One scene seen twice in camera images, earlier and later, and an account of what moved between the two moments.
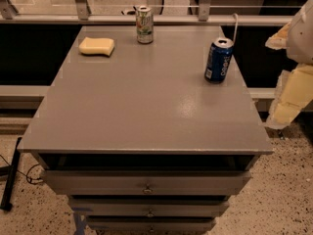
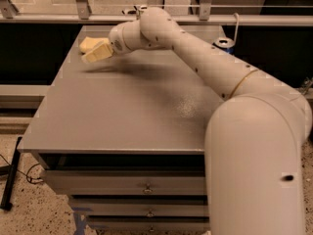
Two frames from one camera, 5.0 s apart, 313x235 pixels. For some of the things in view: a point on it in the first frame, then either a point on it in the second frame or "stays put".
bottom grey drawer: x=151 y=223 stays put
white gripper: x=302 y=38 to x=115 y=41
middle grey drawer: x=150 y=207 stays put
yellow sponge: x=97 y=46 stays put
